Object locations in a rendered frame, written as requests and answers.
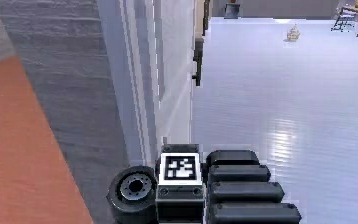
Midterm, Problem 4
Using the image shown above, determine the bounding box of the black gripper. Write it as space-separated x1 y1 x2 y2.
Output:
106 165 159 224

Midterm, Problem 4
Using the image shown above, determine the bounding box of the dark slatted chair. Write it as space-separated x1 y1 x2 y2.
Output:
330 7 357 33

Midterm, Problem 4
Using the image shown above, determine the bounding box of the dark grey plant pot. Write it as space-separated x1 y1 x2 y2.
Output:
224 2 241 20

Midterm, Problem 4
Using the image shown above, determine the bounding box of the white room door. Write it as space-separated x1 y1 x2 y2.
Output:
96 0 197 168

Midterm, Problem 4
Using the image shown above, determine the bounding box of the black door handle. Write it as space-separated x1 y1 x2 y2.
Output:
191 37 205 87

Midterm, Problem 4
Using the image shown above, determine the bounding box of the cream tiered ornament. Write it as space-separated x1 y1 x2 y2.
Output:
285 24 301 43

